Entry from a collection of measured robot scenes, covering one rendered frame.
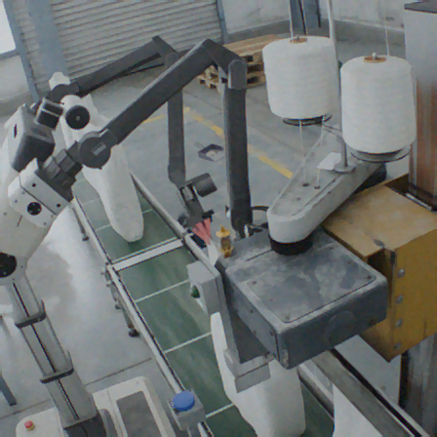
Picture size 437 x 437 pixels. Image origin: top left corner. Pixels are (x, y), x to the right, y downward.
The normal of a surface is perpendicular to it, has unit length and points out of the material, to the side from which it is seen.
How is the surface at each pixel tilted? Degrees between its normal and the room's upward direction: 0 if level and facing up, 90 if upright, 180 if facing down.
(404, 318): 90
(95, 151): 80
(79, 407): 90
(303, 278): 0
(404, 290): 90
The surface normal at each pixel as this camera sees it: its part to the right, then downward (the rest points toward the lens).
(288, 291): -0.17, -0.86
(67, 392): 0.37, 0.40
